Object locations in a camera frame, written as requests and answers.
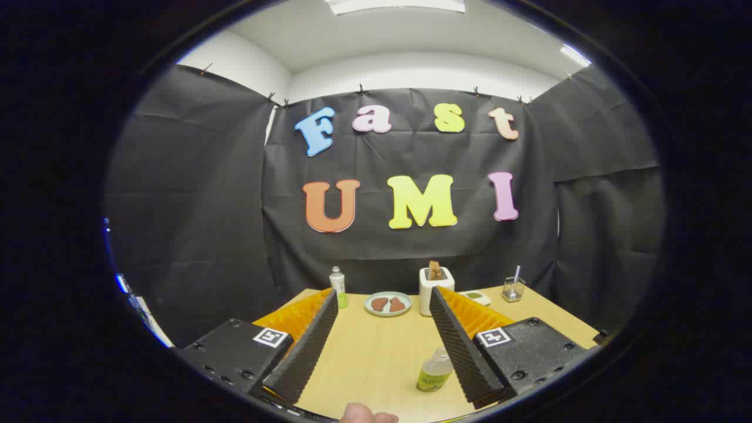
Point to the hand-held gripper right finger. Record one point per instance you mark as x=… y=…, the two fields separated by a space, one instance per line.
x=464 y=352

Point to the slim white green bottle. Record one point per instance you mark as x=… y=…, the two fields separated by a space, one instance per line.
x=338 y=285

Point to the brown meat piece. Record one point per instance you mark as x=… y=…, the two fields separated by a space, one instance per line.
x=398 y=305
x=379 y=304

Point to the white straw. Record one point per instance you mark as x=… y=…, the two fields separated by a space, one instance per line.
x=517 y=273

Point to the white divided dish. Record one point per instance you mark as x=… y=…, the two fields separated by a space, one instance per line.
x=474 y=298

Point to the small clear glass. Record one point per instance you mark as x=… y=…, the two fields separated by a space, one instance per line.
x=513 y=292

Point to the ceiling light panel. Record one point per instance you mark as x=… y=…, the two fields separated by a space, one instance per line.
x=574 y=56

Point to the pale green plate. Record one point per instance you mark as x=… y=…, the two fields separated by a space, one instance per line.
x=388 y=313

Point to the green label juice bottle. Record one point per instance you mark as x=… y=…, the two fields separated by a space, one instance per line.
x=433 y=376

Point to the brown toast slice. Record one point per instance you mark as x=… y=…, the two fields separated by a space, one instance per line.
x=435 y=270

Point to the white toaster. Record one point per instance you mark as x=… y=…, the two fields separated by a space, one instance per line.
x=432 y=296

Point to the wooden table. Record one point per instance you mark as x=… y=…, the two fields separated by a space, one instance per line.
x=376 y=352

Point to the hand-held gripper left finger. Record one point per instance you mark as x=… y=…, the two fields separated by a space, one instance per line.
x=305 y=352

